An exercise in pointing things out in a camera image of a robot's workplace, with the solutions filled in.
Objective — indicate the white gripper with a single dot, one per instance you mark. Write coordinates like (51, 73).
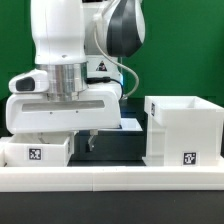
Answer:
(34, 113)

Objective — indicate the white front drawer tray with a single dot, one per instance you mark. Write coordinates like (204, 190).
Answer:
(25, 150)

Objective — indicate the white drawer housing box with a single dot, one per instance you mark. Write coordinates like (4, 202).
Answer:
(183, 131)

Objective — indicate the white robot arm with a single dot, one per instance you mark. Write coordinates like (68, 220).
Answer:
(59, 97)

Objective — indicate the marker tag sheet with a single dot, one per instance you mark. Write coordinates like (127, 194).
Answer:
(125, 124)

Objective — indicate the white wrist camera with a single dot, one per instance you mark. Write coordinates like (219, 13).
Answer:
(34, 81)

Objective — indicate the white fence frame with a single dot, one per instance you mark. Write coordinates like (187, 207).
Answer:
(127, 178)

